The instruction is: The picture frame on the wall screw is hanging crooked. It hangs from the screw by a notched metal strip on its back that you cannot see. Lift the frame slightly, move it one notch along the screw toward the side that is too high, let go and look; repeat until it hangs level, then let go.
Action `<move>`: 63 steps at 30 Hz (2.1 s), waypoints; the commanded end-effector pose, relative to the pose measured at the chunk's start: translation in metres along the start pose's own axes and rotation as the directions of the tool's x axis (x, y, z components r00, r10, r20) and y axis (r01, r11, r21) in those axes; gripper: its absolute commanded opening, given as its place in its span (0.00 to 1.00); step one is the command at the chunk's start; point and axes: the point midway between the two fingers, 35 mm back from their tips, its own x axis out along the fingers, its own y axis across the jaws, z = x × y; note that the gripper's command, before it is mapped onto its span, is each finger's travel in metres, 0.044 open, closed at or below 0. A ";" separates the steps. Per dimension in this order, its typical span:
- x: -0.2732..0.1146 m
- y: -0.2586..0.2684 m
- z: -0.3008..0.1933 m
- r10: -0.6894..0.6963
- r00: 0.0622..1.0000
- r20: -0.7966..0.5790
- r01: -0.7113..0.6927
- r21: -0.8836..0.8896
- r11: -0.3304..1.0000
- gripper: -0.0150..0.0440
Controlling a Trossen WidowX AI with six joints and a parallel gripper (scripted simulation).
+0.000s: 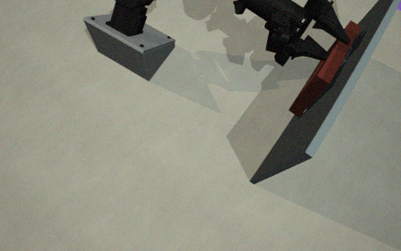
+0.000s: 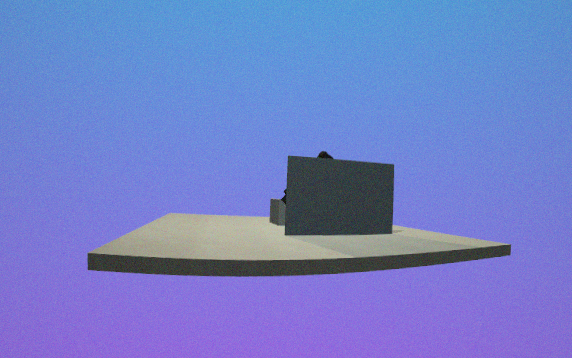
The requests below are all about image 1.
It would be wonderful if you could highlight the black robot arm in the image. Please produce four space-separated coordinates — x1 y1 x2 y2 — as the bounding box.
106 0 297 55

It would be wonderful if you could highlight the dark red picture frame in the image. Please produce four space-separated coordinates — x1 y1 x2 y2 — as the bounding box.
289 21 362 117

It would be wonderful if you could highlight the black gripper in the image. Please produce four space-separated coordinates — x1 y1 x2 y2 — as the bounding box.
264 0 351 67

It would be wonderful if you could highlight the dark grey flat panel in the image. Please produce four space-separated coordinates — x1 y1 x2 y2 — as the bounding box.
250 0 401 184

